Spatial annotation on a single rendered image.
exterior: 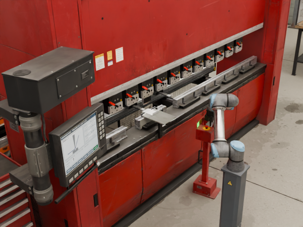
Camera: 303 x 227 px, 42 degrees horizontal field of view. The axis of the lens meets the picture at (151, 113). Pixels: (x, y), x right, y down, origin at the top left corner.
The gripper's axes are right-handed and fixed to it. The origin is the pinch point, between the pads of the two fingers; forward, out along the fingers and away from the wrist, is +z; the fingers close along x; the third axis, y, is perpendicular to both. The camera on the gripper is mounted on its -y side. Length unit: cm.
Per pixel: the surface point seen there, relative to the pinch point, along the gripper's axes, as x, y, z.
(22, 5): 149, 84, -136
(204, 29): -39, 35, -84
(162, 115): 42, 33, -23
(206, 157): 7.7, -2.0, 30.6
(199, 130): 15.0, 5.8, -2.3
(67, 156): 185, 22, -68
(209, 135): 15.0, -4.8, -0.5
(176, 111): 6.5, 36.7, -10.3
